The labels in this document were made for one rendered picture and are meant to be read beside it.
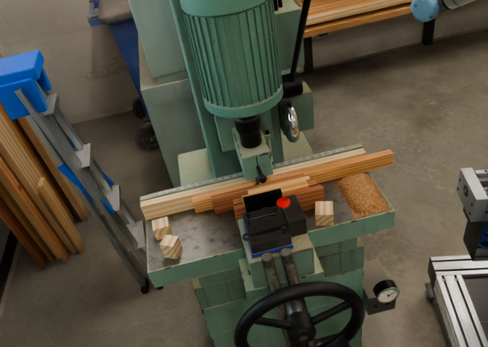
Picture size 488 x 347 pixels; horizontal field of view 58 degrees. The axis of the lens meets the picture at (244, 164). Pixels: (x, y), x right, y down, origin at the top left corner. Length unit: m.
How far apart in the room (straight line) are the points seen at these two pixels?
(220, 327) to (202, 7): 0.83
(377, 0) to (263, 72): 2.31
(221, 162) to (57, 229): 1.32
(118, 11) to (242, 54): 1.82
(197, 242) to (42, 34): 2.50
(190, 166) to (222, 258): 0.50
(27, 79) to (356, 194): 1.07
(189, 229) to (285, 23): 0.56
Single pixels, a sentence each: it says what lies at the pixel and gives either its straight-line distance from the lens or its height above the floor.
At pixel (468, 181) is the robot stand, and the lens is 1.41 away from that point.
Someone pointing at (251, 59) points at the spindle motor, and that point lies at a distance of 0.86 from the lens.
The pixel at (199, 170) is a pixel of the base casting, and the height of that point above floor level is 0.80.
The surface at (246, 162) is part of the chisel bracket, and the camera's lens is 1.02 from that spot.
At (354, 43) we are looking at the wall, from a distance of 3.71.
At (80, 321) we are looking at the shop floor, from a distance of 2.26.
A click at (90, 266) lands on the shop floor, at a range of 2.45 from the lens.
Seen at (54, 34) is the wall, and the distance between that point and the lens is 3.36.
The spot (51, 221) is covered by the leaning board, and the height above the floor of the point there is 0.25.
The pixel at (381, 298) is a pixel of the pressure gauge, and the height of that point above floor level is 0.65.
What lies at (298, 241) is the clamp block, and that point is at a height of 0.96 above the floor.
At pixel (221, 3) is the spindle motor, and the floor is 1.44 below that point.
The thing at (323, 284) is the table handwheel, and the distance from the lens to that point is 0.92.
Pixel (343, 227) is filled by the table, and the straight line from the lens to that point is 1.09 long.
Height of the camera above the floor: 1.69
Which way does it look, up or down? 38 degrees down
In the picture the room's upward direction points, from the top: 11 degrees counter-clockwise
